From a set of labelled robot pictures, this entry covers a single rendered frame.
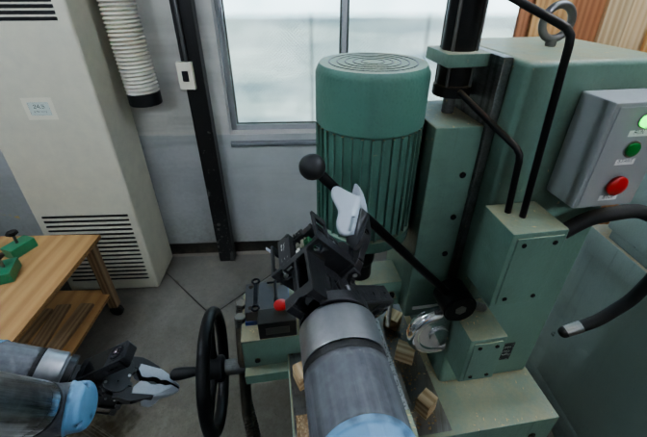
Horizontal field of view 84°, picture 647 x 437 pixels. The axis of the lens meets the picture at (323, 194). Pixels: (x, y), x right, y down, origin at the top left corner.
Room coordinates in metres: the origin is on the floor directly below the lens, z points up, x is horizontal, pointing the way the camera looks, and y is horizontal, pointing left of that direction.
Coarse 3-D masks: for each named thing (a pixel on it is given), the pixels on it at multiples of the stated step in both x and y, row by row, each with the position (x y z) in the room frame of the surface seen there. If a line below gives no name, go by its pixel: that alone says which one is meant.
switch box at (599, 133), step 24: (600, 96) 0.47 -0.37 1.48; (624, 96) 0.47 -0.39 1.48; (576, 120) 0.49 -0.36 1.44; (600, 120) 0.45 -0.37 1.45; (624, 120) 0.44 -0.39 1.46; (576, 144) 0.48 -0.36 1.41; (600, 144) 0.44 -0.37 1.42; (624, 144) 0.45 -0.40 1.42; (576, 168) 0.46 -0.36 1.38; (600, 168) 0.44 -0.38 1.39; (624, 168) 0.45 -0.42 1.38; (552, 192) 0.49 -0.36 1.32; (576, 192) 0.45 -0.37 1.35; (600, 192) 0.44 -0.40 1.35; (624, 192) 0.45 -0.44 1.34
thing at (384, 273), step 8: (376, 264) 0.60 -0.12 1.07; (384, 264) 0.60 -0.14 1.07; (392, 264) 0.60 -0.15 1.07; (376, 272) 0.57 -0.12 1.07; (384, 272) 0.57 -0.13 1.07; (392, 272) 0.57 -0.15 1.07; (368, 280) 0.55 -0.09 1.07; (376, 280) 0.55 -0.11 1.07; (384, 280) 0.55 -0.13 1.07; (392, 280) 0.55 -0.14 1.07; (400, 280) 0.55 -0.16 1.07; (392, 288) 0.54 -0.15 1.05; (400, 288) 0.55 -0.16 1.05
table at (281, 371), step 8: (288, 360) 0.48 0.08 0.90; (296, 360) 0.48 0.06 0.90; (248, 368) 0.48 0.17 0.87; (256, 368) 0.48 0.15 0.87; (264, 368) 0.48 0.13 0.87; (272, 368) 0.48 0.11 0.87; (280, 368) 0.48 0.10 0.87; (288, 368) 0.46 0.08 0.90; (248, 376) 0.46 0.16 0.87; (256, 376) 0.46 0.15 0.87; (264, 376) 0.47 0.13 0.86; (272, 376) 0.47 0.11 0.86; (280, 376) 0.47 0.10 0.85; (288, 376) 0.47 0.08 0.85; (296, 384) 0.43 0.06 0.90; (296, 392) 0.41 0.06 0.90; (304, 392) 0.41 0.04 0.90; (296, 400) 0.39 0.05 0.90; (304, 400) 0.39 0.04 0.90; (296, 408) 0.38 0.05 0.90; (304, 408) 0.38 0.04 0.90; (296, 424) 0.35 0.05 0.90; (296, 432) 0.33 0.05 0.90
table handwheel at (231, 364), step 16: (208, 320) 0.54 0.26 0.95; (208, 336) 0.50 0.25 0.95; (224, 336) 0.63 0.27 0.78; (208, 352) 0.47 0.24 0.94; (224, 352) 0.61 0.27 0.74; (208, 368) 0.45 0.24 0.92; (224, 368) 0.51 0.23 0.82; (240, 368) 0.51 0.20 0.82; (208, 384) 0.42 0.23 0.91; (224, 384) 0.55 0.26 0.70; (208, 400) 0.40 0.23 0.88; (224, 400) 0.51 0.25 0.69; (208, 416) 0.39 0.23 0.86; (224, 416) 0.47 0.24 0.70; (208, 432) 0.38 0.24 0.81
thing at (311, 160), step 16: (304, 160) 0.41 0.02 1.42; (320, 160) 0.41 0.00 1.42; (304, 176) 0.40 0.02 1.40; (320, 176) 0.40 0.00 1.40; (384, 240) 0.43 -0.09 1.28; (448, 288) 0.45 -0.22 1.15; (464, 288) 0.45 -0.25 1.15; (448, 304) 0.43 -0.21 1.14; (464, 304) 0.43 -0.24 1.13; (480, 304) 0.46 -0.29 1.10
